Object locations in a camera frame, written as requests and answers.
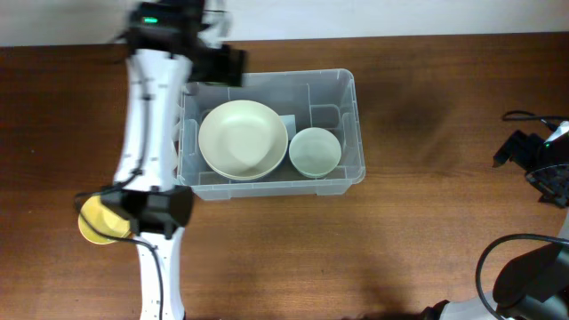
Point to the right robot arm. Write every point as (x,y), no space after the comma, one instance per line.
(534,285)

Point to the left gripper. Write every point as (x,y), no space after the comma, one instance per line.
(226,73)

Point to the mint green small bowl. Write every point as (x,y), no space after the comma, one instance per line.
(312,175)

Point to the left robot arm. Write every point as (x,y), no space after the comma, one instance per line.
(169,45)

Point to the white small bowl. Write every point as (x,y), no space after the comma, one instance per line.
(315,150)

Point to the yellow small bowl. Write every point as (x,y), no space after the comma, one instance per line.
(104,220)

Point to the clear plastic storage bin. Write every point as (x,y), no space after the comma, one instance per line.
(318,98)

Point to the beige bowl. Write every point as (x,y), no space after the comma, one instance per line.
(243,129)
(235,168)

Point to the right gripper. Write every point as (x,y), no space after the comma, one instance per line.
(556,191)

